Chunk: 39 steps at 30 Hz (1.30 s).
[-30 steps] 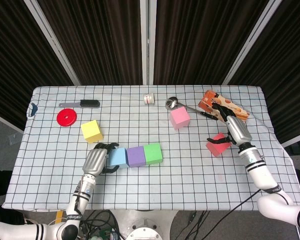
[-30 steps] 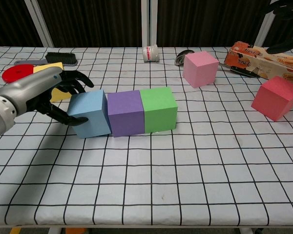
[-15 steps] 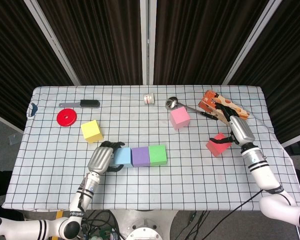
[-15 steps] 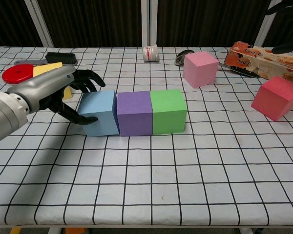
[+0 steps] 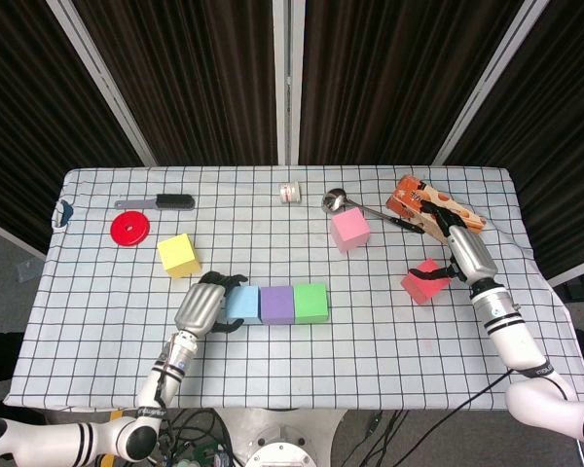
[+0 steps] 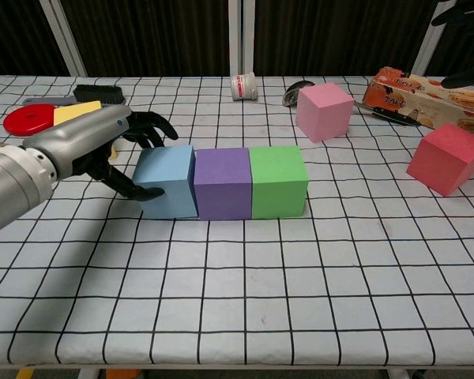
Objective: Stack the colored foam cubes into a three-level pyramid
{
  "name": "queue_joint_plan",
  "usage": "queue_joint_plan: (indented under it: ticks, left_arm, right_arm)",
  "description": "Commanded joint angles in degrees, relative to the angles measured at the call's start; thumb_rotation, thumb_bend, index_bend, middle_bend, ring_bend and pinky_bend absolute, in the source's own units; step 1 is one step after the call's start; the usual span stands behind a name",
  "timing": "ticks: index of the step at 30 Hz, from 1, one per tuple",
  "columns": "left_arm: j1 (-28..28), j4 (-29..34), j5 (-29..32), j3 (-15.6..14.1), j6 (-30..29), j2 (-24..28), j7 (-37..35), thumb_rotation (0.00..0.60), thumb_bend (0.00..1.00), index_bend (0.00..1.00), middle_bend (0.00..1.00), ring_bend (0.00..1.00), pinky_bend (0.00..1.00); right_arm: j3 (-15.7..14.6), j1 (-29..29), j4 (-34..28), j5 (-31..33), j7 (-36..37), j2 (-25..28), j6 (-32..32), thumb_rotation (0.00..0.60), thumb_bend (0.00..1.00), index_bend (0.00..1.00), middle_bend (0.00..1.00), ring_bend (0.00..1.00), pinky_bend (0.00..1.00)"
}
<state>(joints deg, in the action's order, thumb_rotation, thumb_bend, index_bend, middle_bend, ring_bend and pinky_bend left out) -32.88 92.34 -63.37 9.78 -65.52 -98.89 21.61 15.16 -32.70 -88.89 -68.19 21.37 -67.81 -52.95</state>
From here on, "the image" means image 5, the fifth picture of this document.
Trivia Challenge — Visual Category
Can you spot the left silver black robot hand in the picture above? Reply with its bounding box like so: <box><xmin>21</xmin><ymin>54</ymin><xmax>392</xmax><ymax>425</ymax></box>
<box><xmin>173</xmin><ymin>270</ymin><xmax>249</xmax><ymax>341</ymax></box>

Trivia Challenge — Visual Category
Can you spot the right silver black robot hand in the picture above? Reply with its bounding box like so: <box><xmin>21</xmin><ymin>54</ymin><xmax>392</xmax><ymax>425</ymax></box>
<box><xmin>407</xmin><ymin>198</ymin><xmax>499</xmax><ymax>288</ymax></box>

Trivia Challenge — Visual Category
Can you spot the blue foam cube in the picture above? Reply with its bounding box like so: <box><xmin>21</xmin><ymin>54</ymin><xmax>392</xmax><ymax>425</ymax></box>
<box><xmin>225</xmin><ymin>285</ymin><xmax>263</xmax><ymax>326</ymax></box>

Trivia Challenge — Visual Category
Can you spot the yellow foam cube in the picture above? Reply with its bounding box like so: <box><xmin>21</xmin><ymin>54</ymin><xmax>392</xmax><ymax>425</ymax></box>
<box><xmin>156</xmin><ymin>233</ymin><xmax>202</xmax><ymax>280</ymax></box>

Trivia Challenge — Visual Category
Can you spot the purple foam cube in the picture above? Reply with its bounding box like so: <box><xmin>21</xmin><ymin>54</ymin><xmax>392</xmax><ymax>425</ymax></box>
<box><xmin>259</xmin><ymin>285</ymin><xmax>296</xmax><ymax>325</ymax></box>

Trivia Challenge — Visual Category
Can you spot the green foam cube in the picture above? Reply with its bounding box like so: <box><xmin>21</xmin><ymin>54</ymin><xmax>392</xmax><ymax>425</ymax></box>
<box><xmin>292</xmin><ymin>282</ymin><xmax>331</xmax><ymax>325</ymax></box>

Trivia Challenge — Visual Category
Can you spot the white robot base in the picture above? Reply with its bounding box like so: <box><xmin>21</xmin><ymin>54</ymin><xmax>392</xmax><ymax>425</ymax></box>
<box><xmin>213</xmin><ymin>408</ymin><xmax>347</xmax><ymax>467</ymax></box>

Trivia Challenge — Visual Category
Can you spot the red foam cube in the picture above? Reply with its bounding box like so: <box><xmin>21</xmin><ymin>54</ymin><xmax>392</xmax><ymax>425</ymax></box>
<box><xmin>400</xmin><ymin>257</ymin><xmax>452</xmax><ymax>306</ymax></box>

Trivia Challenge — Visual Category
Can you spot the orange biscuit box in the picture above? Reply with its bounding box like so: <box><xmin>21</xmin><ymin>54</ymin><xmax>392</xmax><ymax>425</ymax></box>
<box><xmin>385</xmin><ymin>174</ymin><xmax>488</xmax><ymax>244</ymax></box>

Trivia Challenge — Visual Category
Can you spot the white black grid tablecloth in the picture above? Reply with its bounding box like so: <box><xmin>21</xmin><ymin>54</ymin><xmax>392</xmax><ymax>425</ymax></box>
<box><xmin>3</xmin><ymin>165</ymin><xmax>584</xmax><ymax>413</ymax></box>

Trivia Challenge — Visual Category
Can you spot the red round plastic disc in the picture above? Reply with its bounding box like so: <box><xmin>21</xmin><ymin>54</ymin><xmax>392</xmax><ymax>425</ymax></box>
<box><xmin>109</xmin><ymin>210</ymin><xmax>152</xmax><ymax>247</ymax></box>

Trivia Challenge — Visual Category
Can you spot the pink foam cube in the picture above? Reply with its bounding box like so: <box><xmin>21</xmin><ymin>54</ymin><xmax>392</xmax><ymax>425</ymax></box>
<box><xmin>330</xmin><ymin>206</ymin><xmax>372</xmax><ymax>254</ymax></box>

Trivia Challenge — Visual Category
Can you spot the small white jar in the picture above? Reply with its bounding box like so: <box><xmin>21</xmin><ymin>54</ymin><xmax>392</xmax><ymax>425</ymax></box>
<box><xmin>278</xmin><ymin>180</ymin><xmax>304</xmax><ymax>204</ymax></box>

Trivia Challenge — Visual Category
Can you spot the blue table clip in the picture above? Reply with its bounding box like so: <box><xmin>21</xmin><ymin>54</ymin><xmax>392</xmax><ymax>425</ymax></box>
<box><xmin>53</xmin><ymin>198</ymin><xmax>74</xmax><ymax>230</ymax></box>

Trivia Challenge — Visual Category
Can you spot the black pleated curtain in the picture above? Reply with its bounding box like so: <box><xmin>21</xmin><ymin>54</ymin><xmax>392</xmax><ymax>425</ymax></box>
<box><xmin>0</xmin><ymin>0</ymin><xmax>584</xmax><ymax>281</ymax></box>

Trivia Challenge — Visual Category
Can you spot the white floor frame bar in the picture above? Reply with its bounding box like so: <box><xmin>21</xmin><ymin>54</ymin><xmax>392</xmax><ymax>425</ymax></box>
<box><xmin>547</xmin><ymin>265</ymin><xmax>584</xmax><ymax>288</ymax></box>

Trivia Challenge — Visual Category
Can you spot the black brush grey handle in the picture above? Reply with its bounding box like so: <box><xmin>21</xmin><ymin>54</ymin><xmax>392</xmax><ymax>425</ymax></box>
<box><xmin>114</xmin><ymin>193</ymin><xmax>196</xmax><ymax>211</ymax></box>

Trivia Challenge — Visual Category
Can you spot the floor cable bundle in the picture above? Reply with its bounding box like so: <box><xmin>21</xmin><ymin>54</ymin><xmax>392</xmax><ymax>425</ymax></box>
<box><xmin>155</xmin><ymin>408</ymin><xmax>239</xmax><ymax>467</ymax></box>

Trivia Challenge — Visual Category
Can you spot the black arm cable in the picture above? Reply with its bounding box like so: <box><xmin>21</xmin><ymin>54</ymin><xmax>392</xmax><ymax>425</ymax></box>
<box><xmin>396</xmin><ymin>367</ymin><xmax>517</xmax><ymax>467</ymax></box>

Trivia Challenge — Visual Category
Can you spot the metal ladle black handle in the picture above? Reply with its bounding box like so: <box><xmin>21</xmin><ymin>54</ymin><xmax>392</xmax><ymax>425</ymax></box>
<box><xmin>320</xmin><ymin>188</ymin><xmax>426</xmax><ymax>235</ymax></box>

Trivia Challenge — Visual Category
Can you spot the white slanted frame post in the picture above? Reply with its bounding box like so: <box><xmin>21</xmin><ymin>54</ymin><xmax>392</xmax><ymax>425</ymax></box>
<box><xmin>431</xmin><ymin>0</ymin><xmax>551</xmax><ymax>166</ymax></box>
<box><xmin>46</xmin><ymin>0</ymin><xmax>158</xmax><ymax>167</ymax></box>

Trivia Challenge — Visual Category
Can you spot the white upright frame post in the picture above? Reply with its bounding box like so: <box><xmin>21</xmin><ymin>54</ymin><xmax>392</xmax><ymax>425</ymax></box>
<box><xmin>272</xmin><ymin>0</ymin><xmax>306</xmax><ymax>165</ymax></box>

